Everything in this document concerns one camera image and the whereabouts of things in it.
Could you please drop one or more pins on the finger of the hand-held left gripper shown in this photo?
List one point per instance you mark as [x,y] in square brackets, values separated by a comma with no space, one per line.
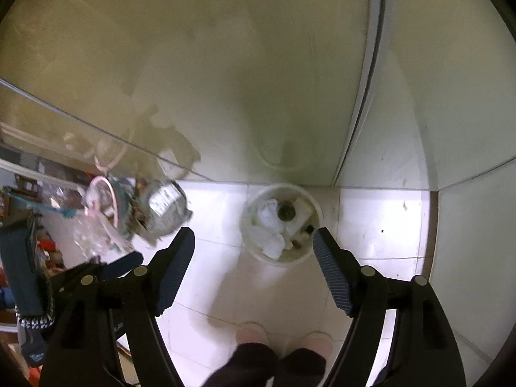
[125,263]

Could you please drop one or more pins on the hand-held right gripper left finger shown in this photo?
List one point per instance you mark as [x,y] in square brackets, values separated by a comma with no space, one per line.
[179,266]

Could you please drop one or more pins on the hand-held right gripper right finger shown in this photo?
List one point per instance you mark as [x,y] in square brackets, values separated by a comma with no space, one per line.
[328,274]

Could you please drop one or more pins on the white paper wad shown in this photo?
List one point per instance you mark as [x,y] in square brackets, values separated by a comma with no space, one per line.
[268,242]

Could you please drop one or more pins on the round white bin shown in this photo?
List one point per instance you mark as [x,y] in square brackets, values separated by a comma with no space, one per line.
[250,246]

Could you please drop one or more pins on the white tissue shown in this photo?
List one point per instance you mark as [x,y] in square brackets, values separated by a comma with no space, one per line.
[270,215]

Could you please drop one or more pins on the clear plastic bag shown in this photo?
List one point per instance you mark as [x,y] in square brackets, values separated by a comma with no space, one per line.
[98,236]

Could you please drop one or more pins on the pink tube loop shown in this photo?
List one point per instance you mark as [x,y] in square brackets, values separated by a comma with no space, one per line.
[117,199]

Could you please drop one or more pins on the grey wrapped package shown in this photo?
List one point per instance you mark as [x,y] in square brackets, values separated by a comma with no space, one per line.
[163,203]

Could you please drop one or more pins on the pink slipper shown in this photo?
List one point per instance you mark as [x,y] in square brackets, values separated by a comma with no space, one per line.
[317,340]
[250,332]

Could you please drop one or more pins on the dark round lid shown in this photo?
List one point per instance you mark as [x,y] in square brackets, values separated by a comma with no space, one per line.
[287,211]

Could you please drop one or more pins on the person's right leg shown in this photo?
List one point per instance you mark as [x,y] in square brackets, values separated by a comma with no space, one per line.
[302,367]

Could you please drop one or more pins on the person's leg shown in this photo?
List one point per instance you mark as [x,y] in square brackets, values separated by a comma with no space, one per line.
[302,367]
[246,365]

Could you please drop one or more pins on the person's left leg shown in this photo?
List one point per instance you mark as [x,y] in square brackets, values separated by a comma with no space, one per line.
[246,365]

